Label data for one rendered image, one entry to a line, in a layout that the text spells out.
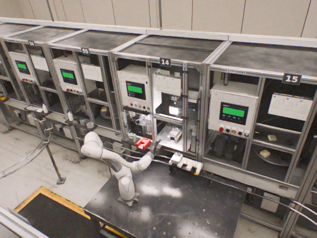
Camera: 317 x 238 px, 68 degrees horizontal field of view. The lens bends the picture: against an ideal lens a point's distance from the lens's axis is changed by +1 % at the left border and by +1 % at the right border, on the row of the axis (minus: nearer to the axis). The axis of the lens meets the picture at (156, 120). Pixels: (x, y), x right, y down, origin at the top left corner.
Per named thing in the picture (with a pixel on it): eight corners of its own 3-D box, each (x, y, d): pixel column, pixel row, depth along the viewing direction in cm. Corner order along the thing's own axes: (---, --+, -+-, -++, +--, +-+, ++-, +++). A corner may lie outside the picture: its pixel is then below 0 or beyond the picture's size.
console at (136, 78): (121, 106, 292) (115, 71, 266) (134, 96, 312) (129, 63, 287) (150, 114, 274) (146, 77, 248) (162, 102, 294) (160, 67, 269)
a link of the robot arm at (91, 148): (103, 151, 217) (102, 142, 228) (83, 147, 209) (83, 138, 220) (98, 162, 222) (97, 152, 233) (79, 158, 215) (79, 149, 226)
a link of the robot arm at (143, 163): (146, 152, 244) (141, 157, 254) (138, 162, 233) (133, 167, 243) (154, 159, 244) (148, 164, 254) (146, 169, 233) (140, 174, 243)
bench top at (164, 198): (83, 210, 256) (82, 208, 254) (136, 151, 331) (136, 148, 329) (220, 284, 192) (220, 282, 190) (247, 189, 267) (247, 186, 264)
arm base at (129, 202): (133, 208, 250) (133, 205, 247) (117, 200, 260) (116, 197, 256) (142, 195, 263) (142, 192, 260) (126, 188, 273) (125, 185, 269)
